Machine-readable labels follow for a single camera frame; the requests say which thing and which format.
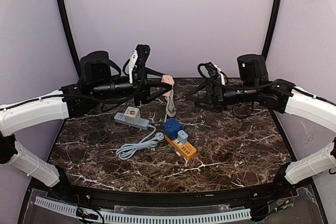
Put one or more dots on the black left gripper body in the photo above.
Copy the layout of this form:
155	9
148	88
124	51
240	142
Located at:
139	93

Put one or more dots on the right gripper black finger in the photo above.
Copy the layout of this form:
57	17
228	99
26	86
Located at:
194	96
207	107

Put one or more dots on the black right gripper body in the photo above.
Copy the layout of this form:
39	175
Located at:
217	87

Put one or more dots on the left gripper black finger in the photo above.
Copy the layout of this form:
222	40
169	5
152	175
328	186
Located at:
148	71
154	89

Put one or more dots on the pink charger plug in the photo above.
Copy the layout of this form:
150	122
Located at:
168	79

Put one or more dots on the white cube socket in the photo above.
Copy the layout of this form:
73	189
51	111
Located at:
132	115

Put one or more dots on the grey-blue power strip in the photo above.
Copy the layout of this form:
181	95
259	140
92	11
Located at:
142	124

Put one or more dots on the light blue charger plug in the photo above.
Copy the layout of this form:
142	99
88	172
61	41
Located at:
182	137

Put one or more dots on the dark blue cube socket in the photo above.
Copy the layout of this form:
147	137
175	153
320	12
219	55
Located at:
171	128

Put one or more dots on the orange power strip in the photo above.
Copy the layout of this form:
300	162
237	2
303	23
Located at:
187	150

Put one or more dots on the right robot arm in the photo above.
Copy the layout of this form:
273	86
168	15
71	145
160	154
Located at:
286	98

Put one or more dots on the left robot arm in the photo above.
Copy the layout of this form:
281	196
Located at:
42	116

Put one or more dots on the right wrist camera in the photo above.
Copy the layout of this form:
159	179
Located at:
252	70

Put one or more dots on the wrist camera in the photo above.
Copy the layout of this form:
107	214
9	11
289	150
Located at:
97	66
252	70

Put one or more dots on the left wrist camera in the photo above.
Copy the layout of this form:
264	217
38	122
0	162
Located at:
97	66

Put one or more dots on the light blue slotted cable duct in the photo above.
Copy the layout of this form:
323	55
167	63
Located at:
132	214

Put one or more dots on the black front table rail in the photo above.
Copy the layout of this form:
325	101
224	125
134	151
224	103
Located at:
252	196

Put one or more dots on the black right frame post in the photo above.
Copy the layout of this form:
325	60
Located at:
271	27

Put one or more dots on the black frame post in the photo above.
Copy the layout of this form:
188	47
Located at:
271	27
68	35

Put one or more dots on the black left frame post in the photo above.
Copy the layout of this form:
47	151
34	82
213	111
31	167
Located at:
68	35

